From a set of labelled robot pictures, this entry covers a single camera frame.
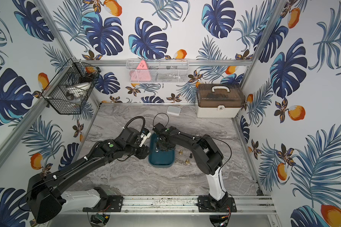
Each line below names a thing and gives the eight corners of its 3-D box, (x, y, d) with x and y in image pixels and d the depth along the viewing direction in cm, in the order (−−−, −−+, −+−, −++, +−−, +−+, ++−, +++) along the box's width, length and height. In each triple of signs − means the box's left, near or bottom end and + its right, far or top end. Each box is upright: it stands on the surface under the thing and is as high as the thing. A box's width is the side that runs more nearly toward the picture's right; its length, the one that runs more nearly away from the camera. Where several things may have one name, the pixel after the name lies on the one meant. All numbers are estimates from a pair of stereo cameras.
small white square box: (166, 113, 119) (166, 111, 117) (168, 107, 123) (168, 105, 121) (178, 116, 117) (178, 113, 115) (180, 110, 121) (180, 108, 119)
